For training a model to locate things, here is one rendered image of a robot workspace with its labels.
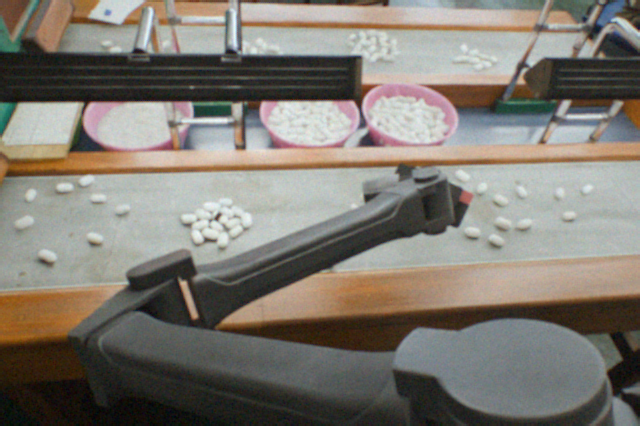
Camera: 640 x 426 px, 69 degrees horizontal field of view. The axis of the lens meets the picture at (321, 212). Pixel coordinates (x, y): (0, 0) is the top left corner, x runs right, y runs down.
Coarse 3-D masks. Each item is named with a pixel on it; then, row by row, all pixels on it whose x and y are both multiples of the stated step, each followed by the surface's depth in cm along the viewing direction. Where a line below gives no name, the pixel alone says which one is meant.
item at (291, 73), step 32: (0, 64) 75; (32, 64) 75; (64, 64) 76; (96, 64) 77; (128, 64) 78; (160, 64) 78; (192, 64) 79; (224, 64) 80; (256, 64) 81; (288, 64) 81; (320, 64) 82; (352, 64) 83; (0, 96) 76; (32, 96) 77; (64, 96) 78; (96, 96) 78; (128, 96) 79; (160, 96) 80; (192, 96) 81; (224, 96) 81; (256, 96) 82; (288, 96) 83; (320, 96) 84; (352, 96) 85
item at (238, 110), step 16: (144, 16) 83; (144, 32) 80; (160, 32) 92; (240, 32) 94; (144, 48) 78; (160, 48) 93; (240, 48) 81; (144, 64) 78; (240, 112) 108; (176, 128) 109; (240, 128) 111; (176, 144) 112; (240, 144) 115
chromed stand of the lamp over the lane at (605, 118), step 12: (612, 24) 101; (624, 24) 99; (600, 36) 105; (624, 36) 98; (636, 36) 96; (600, 48) 106; (636, 48) 95; (564, 108) 119; (612, 108) 122; (552, 120) 123; (564, 120) 122; (600, 120) 124; (552, 132) 125; (600, 132) 127
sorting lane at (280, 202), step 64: (0, 192) 103; (64, 192) 105; (128, 192) 107; (192, 192) 108; (256, 192) 110; (320, 192) 112; (512, 192) 117; (576, 192) 119; (0, 256) 93; (64, 256) 94; (128, 256) 96; (384, 256) 101; (448, 256) 103; (512, 256) 104; (576, 256) 106
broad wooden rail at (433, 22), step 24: (72, 0) 154; (96, 0) 155; (96, 24) 150; (120, 24) 151; (192, 24) 154; (216, 24) 155; (264, 24) 157; (288, 24) 158; (312, 24) 159; (336, 24) 160; (360, 24) 162; (384, 24) 163; (408, 24) 164; (432, 24) 165; (456, 24) 166; (480, 24) 168; (504, 24) 169; (528, 24) 171; (576, 24) 174
